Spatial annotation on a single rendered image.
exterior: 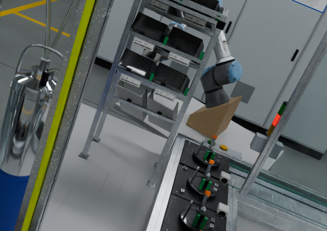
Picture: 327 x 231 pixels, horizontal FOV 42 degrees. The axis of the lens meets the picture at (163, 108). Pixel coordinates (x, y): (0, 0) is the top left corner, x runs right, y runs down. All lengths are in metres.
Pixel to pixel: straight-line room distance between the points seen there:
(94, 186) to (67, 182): 0.11
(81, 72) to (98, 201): 1.00
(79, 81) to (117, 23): 4.35
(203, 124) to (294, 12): 2.63
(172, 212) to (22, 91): 0.77
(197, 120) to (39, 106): 1.53
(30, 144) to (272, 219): 1.20
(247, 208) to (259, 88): 3.22
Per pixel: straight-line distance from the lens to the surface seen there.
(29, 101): 1.13
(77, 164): 1.87
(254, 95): 5.11
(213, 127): 2.52
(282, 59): 5.00
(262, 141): 1.86
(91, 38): 0.76
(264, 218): 2.02
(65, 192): 1.71
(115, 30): 5.15
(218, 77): 2.50
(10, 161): 1.24
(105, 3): 0.74
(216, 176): 1.97
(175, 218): 1.61
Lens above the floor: 1.91
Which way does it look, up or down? 23 degrees down
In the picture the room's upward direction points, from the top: 22 degrees clockwise
